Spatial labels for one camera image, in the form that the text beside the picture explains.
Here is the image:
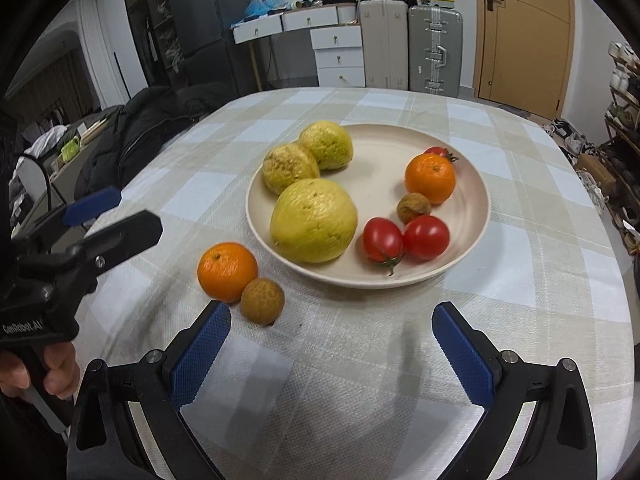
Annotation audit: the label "person's left forearm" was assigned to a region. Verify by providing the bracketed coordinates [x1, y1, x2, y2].
[0, 390, 71, 480]

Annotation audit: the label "wooden shoe rack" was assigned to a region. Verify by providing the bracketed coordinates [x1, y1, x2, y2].
[602, 40, 640, 256]

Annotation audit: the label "large yellow guava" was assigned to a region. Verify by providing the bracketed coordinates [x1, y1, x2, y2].
[270, 178, 359, 265]

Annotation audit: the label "beige suitcase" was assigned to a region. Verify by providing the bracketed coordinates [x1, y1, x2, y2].
[359, 0, 410, 92]

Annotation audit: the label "small smooth yellow guava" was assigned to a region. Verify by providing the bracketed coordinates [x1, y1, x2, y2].
[299, 120, 354, 171]

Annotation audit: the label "black cable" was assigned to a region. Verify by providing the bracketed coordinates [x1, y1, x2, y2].
[17, 154, 56, 211]

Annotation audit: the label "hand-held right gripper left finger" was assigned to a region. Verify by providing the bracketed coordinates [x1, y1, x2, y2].
[67, 301, 232, 480]

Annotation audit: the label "silver suitcase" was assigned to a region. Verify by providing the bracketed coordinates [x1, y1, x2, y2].
[407, 5, 464, 98]

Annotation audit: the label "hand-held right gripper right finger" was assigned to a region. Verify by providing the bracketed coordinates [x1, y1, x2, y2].
[431, 301, 598, 480]

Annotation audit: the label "beige checked tablecloth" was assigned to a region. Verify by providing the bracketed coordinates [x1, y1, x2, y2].
[75, 86, 633, 480]

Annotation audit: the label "small brown lychee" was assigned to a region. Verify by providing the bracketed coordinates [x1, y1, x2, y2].
[240, 277, 285, 326]
[396, 192, 432, 225]

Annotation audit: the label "person's left hand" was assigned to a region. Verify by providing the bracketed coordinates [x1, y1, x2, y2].
[0, 342, 81, 401]

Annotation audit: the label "black jacket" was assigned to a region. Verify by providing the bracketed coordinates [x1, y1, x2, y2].
[75, 85, 236, 201]

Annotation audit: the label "shoes on floor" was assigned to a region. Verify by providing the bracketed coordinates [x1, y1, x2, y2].
[542, 117, 608, 211]

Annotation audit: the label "wooden door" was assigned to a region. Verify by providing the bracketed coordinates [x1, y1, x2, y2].
[472, 0, 576, 121]

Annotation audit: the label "rows of shoes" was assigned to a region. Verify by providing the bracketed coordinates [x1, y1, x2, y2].
[607, 41, 640, 241]

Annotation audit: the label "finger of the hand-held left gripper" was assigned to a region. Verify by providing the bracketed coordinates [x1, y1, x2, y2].
[12, 186, 123, 256]
[20, 210, 163, 296]

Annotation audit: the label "dark grey refrigerator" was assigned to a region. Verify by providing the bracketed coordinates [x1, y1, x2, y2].
[167, 0, 261, 96]

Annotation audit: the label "orange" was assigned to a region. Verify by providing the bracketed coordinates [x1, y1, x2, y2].
[197, 242, 259, 304]
[404, 153, 457, 205]

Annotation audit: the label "blue plastic bag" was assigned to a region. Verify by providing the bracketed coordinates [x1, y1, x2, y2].
[245, 0, 291, 19]

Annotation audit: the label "white drawer desk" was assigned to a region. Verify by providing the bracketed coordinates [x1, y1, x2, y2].
[232, 4, 366, 91]

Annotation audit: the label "wrinkled yellow guava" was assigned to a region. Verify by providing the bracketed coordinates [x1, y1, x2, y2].
[262, 142, 321, 196]

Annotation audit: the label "beige round plate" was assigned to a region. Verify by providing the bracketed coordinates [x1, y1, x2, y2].
[245, 123, 491, 289]

